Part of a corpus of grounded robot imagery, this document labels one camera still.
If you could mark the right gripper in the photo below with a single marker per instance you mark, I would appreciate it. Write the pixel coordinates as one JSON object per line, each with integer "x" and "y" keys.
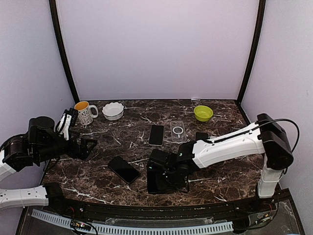
{"x": 182, "y": 186}

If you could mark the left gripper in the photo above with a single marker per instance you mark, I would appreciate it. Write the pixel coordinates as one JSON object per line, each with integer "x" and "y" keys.
{"x": 82, "y": 152}

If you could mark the black phone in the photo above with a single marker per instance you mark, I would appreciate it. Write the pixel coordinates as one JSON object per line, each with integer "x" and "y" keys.
{"x": 156, "y": 182}
{"x": 123, "y": 170}

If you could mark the clear magsafe phone case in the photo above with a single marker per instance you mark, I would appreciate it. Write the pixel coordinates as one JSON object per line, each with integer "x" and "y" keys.
{"x": 178, "y": 132}

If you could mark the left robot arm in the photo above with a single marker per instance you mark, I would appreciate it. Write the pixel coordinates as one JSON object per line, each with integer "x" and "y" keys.
{"x": 45, "y": 140}

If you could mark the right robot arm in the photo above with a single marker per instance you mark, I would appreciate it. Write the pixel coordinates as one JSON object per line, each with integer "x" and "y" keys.
{"x": 265, "y": 137}

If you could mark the patterned mug yellow inside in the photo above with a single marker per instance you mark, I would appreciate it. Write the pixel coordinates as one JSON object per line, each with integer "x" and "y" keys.
{"x": 86, "y": 112}

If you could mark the white scalloped bowl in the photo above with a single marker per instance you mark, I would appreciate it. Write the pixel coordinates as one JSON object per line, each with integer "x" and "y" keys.
{"x": 113, "y": 111}

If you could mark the green bowl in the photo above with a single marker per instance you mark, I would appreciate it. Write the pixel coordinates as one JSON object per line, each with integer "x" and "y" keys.
{"x": 203, "y": 113}

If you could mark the small circuit board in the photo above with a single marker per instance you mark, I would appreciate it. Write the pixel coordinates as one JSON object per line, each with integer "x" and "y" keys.
{"x": 80, "y": 226}

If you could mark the black front table rail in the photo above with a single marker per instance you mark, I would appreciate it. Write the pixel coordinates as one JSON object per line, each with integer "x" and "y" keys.
{"x": 226, "y": 210}

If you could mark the white slotted cable duct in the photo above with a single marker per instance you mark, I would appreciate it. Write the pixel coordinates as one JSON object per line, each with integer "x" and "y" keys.
{"x": 103, "y": 229}

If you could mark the left black frame post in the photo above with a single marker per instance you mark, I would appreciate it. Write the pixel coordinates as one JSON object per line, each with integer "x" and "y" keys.
{"x": 62, "y": 50}

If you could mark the black frame post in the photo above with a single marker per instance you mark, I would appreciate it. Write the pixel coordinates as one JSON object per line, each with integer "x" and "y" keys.
{"x": 253, "y": 50}
{"x": 62, "y": 50}

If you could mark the right black frame post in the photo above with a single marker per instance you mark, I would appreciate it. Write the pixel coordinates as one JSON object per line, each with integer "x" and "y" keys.
{"x": 253, "y": 50}

